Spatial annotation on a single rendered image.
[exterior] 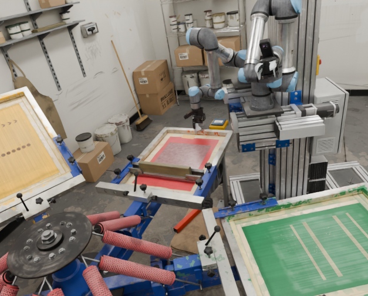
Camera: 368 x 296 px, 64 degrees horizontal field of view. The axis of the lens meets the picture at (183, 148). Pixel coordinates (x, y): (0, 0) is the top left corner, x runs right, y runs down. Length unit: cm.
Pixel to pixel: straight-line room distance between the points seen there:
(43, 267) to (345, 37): 476
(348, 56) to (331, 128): 299
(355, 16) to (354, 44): 38
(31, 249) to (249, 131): 137
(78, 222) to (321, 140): 172
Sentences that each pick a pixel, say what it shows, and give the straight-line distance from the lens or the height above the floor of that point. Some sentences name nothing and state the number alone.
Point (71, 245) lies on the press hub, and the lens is 115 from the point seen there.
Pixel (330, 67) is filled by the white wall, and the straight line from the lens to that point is 523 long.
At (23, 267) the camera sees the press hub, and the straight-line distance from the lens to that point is 118.
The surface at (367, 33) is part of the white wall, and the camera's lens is 514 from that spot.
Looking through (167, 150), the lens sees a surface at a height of 96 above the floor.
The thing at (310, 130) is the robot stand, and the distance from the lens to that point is 191.
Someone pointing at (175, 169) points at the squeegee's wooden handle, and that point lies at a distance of 180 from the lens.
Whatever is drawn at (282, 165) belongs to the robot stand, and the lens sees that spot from 239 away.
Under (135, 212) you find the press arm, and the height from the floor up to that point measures 104.
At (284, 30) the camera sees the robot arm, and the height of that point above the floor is 172.
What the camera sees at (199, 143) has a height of 95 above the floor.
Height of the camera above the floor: 206
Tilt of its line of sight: 30 degrees down
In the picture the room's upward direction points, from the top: 10 degrees counter-clockwise
